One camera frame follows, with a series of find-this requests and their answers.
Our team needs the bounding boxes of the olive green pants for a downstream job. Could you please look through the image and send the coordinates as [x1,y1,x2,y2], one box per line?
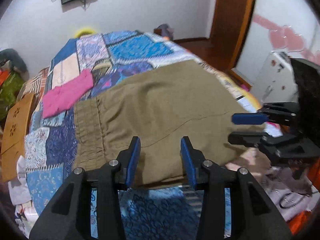
[73,60,265,186]

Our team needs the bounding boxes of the patchwork blue bedspread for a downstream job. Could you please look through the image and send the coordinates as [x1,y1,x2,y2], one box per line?
[25,31,258,239]

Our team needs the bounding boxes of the wooden lap table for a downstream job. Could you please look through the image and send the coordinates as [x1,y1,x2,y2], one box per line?
[1,93,34,182]

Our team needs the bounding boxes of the wooden sliding wardrobe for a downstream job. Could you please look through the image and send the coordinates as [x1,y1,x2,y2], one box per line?
[207,0,320,88]

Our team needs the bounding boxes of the blue grey backpack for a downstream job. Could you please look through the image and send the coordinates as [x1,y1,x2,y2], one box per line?
[154,24,174,41]

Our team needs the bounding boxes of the pink folded garment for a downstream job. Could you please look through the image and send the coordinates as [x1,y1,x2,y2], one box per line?
[42,69,94,119]

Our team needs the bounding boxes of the green storage bag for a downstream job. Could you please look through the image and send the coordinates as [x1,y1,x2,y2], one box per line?
[0,71,24,120]

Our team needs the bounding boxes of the yellow curved bed footboard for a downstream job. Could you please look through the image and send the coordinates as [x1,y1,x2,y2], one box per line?
[74,28,96,38]

